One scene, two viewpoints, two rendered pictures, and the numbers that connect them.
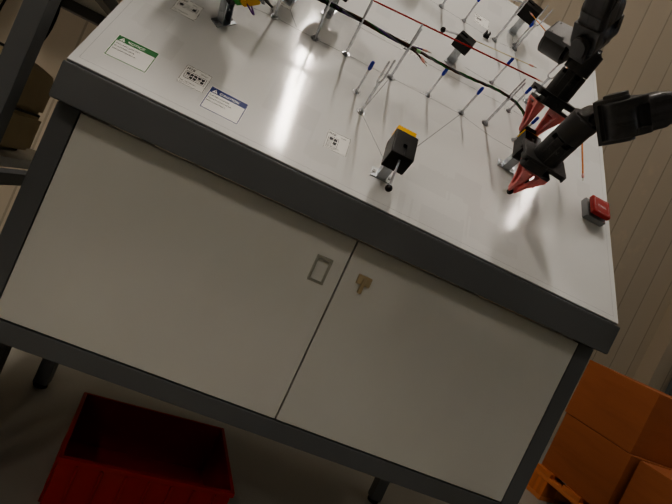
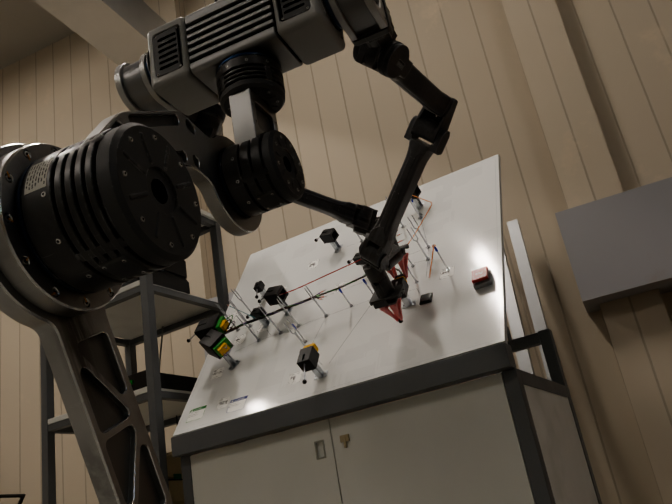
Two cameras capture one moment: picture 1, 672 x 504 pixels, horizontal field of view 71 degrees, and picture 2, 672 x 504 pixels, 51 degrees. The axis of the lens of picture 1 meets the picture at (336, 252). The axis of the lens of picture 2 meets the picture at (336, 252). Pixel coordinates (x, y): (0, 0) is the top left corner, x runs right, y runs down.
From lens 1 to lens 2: 1.64 m
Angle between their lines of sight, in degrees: 44
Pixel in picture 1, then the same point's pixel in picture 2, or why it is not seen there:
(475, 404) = (463, 466)
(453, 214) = (368, 362)
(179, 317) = not seen: outside the picture
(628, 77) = not seen: outside the picture
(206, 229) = (259, 470)
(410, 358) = (400, 465)
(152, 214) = (235, 481)
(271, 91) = (259, 379)
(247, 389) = not seen: outside the picture
